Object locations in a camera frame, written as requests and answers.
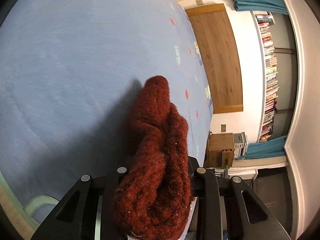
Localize dark red knit sweater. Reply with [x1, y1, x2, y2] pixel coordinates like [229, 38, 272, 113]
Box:
[113, 76, 193, 239]

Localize wooden desk cabinet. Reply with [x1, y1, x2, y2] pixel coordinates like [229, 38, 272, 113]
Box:
[204, 133, 235, 168]

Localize grey printer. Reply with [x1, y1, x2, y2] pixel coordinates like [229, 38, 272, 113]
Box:
[233, 132, 248, 159]

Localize right teal curtain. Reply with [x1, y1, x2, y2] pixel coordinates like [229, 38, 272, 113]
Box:
[236, 135, 287, 160]

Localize teal curtain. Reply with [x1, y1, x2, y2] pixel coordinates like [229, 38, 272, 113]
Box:
[236, 135, 287, 160]
[232, 0, 289, 15]

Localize blue dinosaur bed sheet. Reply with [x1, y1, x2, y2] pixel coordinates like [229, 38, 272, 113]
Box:
[1, 0, 213, 239]

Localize wooden headboard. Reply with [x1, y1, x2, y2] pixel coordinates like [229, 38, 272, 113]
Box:
[186, 4, 244, 114]

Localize row of books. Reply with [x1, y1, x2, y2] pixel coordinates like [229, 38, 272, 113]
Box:
[252, 11, 279, 142]

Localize left teal curtain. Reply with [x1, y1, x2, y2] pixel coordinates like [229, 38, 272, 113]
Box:
[232, 0, 289, 15]

